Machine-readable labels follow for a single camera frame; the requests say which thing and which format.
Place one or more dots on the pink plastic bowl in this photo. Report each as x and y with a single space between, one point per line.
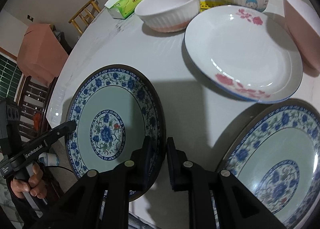
303 24

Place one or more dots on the yellow round sticker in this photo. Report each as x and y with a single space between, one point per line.
205 5

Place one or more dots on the person's left hand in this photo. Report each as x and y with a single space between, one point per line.
35 185

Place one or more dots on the green tissue pack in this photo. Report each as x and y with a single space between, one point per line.
121 9

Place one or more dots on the dark wooden chair left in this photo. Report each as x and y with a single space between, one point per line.
33 105

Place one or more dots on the white ribbed bowl pink base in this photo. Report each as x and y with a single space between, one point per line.
167 16

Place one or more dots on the blue floral plate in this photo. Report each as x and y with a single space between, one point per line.
115 108
276 156

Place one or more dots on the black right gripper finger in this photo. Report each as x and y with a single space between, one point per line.
216 199
59 131
101 200

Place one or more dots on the white plate pink roses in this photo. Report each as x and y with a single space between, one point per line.
245 53

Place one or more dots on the wooden framed window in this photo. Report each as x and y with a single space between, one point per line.
12 78

